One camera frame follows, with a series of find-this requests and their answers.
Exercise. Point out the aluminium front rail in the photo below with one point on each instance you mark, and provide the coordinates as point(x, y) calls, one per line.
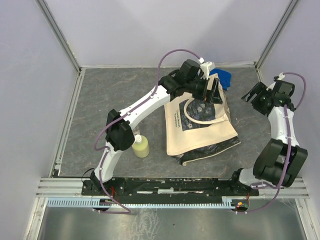
point(72, 188)

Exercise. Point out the aluminium frame post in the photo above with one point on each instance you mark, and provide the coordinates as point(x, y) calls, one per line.
point(44, 7)
point(289, 10)

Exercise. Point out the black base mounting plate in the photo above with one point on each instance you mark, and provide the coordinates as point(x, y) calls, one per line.
point(124, 187)

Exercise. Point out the small circuit board red led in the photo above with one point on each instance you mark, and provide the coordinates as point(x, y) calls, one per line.
point(241, 206)

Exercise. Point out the beige canvas tote bag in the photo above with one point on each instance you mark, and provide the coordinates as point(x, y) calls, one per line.
point(197, 130)

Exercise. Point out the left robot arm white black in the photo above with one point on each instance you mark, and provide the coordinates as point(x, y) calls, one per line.
point(192, 77)

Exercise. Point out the left aluminium frame post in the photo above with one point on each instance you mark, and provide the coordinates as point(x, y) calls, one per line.
point(44, 7)

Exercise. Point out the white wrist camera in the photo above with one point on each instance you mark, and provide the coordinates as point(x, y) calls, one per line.
point(206, 67)
point(277, 80)

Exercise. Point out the light blue cable duct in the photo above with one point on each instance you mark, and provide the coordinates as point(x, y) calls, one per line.
point(148, 201)

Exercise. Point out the right aluminium frame post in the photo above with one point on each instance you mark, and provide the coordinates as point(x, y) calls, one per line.
point(289, 10)

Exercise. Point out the blue cloth behind bag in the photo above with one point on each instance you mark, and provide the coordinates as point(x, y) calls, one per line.
point(224, 77)

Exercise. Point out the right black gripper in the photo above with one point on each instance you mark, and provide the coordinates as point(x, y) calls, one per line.
point(256, 90)

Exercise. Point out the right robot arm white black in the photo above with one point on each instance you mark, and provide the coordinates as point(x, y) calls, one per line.
point(282, 158)

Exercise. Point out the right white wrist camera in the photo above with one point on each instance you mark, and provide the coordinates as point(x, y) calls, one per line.
point(277, 80)

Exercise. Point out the clear square bottle dark cap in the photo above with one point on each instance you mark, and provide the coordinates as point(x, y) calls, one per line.
point(136, 131)

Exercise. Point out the yellow green pump bottle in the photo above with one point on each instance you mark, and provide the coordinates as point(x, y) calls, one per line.
point(140, 146)

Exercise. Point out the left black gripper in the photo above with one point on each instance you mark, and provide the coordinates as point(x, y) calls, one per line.
point(211, 96)

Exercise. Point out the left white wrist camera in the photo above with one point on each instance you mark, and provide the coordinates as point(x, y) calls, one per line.
point(206, 67)

